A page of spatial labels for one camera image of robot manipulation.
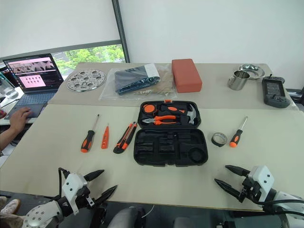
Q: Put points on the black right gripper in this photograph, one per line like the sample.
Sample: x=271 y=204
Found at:
x=250 y=188

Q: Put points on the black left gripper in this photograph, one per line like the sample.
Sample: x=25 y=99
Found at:
x=84 y=198

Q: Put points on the short orange black screwdriver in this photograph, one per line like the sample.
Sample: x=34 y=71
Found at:
x=235 y=139

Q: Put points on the black electrical tape roll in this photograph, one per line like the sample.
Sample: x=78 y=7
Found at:
x=217 y=141

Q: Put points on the orange voltage tester pen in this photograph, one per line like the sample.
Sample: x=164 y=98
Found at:
x=105 y=140

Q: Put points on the long orange black screwdriver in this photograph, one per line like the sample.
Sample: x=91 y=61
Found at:
x=87 y=141

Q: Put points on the orange black utility knife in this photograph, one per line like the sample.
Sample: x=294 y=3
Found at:
x=123 y=142

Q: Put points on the person's forearm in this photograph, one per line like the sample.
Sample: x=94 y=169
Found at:
x=6 y=140

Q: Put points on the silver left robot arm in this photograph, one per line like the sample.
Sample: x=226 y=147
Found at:
x=38 y=216

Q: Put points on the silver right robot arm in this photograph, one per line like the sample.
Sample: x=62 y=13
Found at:
x=285 y=202

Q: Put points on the black tool case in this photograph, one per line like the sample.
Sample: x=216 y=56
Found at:
x=171 y=145

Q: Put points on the person's bare hand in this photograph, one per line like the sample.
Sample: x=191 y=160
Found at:
x=20 y=118

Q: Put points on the large dark rounded shape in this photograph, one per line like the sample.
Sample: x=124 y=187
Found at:
x=123 y=218

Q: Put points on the orange black tape measure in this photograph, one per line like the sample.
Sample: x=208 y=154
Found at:
x=149 y=108

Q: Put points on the pink white shoe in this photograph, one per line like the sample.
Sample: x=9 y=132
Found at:
x=9 y=207

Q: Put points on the clear plastic bag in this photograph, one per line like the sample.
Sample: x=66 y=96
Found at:
x=111 y=92

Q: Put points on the black handheld remote controller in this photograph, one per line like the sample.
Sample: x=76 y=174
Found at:
x=275 y=91

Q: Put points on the stainless steel mug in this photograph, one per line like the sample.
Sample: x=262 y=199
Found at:
x=237 y=82

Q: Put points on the black office chair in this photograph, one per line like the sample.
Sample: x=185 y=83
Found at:
x=295 y=95

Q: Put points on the round perforated metal plate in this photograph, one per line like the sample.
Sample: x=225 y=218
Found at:
x=86 y=80

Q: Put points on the stainless steel dish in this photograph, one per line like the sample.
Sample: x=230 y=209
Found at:
x=255 y=71

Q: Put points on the dark blue folded garment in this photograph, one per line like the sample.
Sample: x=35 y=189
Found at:
x=133 y=78

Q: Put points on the red-orange rectangular block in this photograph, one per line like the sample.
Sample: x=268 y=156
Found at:
x=186 y=76

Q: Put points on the grey open laptop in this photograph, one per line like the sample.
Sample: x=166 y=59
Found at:
x=33 y=76

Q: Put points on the clear glass bottle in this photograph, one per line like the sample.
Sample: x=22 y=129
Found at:
x=7 y=88

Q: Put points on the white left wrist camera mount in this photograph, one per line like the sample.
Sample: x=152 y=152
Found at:
x=72 y=185

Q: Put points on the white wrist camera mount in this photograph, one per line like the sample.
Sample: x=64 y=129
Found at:
x=72 y=185
x=262 y=180

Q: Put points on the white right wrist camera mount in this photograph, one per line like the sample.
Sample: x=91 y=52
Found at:
x=262 y=180

